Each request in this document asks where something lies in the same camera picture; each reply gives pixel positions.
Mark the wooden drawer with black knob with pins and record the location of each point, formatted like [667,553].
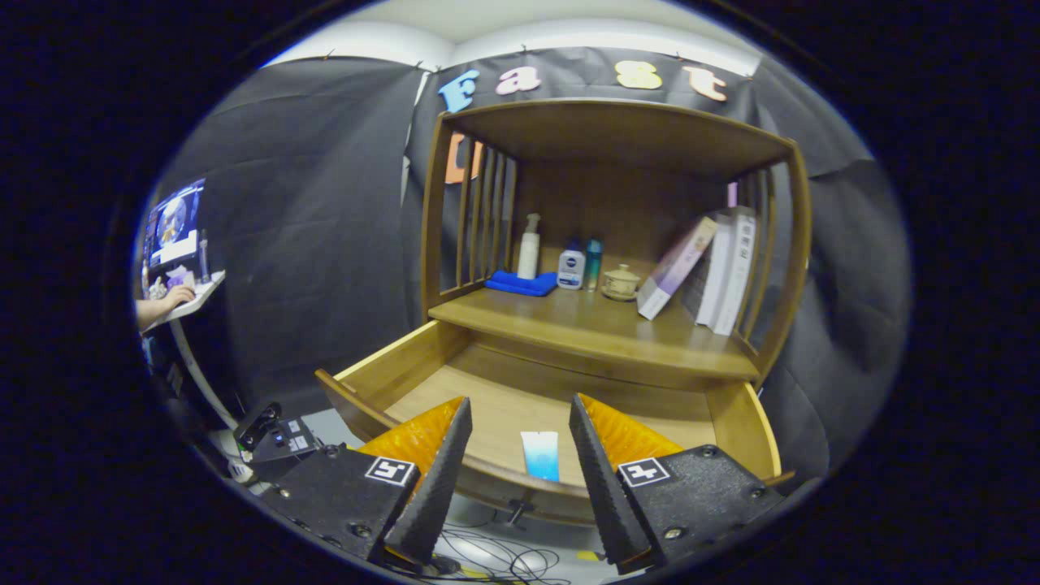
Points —
[504,406]

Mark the dark patterned book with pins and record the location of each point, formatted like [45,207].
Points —
[697,284]

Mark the white book with printed spine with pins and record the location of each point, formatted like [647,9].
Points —
[738,268]

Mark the wooden cabinet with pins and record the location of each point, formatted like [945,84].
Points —
[617,130]

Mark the plain white book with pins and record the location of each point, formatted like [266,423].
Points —
[715,276]

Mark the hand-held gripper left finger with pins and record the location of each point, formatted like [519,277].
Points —
[435,483]

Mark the white lotion bottle blue cap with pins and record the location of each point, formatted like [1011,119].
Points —
[571,268]

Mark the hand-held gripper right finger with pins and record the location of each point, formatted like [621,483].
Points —
[605,487]

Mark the black electronic device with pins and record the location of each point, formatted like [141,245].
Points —
[280,435]

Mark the blue squeeze tube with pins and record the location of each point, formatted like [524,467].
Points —
[540,455]

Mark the purple and white book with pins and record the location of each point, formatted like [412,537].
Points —
[674,268]

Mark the white pump bottle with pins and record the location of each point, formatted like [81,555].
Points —
[529,256]

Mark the wooden countertop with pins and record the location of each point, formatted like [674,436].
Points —
[585,325]

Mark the beige lidded ceramic cup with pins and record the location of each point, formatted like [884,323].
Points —
[621,283]

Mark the computer monitor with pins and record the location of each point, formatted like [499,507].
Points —
[175,219]

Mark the teal slim bottle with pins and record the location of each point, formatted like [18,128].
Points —
[594,264]

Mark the black backdrop cloth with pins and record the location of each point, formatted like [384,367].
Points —
[309,227]

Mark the blue folded cloth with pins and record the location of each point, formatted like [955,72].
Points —
[520,283]

